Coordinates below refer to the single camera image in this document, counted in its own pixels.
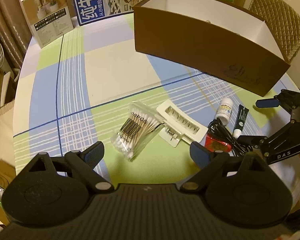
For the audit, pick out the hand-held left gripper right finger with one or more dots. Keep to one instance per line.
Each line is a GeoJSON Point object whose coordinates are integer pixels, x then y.
{"type": "Point", "coordinates": [200, 152]}

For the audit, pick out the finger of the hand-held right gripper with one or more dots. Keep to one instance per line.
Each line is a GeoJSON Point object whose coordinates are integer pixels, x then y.
{"type": "Point", "coordinates": [265, 103]}
{"type": "Point", "coordinates": [250, 140]}

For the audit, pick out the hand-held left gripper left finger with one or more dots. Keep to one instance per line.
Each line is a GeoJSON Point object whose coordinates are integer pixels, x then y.
{"type": "Point", "coordinates": [93, 152]}

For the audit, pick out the red snack packet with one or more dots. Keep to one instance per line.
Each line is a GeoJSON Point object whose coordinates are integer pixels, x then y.
{"type": "Point", "coordinates": [216, 145]}

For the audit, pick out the white hair claw clip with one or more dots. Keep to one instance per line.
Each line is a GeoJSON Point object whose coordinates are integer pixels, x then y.
{"type": "Point", "coordinates": [198, 132]}

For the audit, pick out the black lip gel tube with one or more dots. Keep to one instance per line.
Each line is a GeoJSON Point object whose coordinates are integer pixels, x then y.
{"type": "Point", "coordinates": [241, 120]}

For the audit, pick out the white pill bottle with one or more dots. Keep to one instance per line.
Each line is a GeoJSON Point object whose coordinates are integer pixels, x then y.
{"type": "Point", "coordinates": [225, 111]}

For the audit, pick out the bag of cotton swabs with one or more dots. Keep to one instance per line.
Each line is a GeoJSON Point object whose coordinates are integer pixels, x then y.
{"type": "Point", "coordinates": [137, 127]}

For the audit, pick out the brown cardboard storage box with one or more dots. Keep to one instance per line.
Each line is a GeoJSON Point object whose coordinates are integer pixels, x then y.
{"type": "Point", "coordinates": [190, 45]}

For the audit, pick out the checked cloth desktop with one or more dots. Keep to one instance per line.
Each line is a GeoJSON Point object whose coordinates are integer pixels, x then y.
{"type": "Point", "coordinates": [102, 67]}

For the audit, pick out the quilted beige chair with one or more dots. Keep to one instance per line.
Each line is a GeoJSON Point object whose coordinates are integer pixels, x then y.
{"type": "Point", "coordinates": [282, 25]}

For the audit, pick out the white product box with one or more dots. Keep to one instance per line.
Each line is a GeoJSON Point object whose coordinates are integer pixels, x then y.
{"type": "Point", "coordinates": [50, 30]}

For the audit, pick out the blue milk carton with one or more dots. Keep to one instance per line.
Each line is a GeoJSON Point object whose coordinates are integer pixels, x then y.
{"type": "Point", "coordinates": [95, 5]}

